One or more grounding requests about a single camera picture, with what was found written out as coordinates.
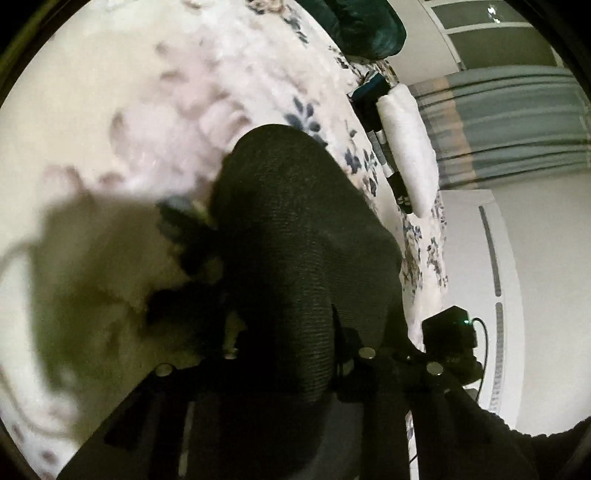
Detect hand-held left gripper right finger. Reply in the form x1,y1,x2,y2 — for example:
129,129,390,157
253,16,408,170
334,318,451,480

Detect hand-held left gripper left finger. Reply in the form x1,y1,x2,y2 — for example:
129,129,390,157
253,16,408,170
58,340,246,480

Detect black ribbed knit garment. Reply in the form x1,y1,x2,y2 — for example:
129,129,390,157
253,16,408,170
207,124,408,480

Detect person's right forearm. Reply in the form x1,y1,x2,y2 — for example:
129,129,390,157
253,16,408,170
438,383,591,480

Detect white folded cloth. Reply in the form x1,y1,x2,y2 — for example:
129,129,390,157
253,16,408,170
376,85,440,219

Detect grey-blue curtain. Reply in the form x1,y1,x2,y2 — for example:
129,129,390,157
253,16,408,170
410,65,591,191

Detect black and white patterned cloth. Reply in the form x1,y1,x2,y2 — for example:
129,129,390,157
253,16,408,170
347,69,415,215

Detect floral bed sheet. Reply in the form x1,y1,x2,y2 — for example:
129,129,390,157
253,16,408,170
0,0,451,480

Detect window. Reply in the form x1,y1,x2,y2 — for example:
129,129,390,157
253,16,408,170
422,0,571,71

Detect dark green pillow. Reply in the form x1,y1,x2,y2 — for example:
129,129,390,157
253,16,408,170
295,0,408,62

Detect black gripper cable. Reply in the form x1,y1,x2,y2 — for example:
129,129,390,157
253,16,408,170
470,318,491,409

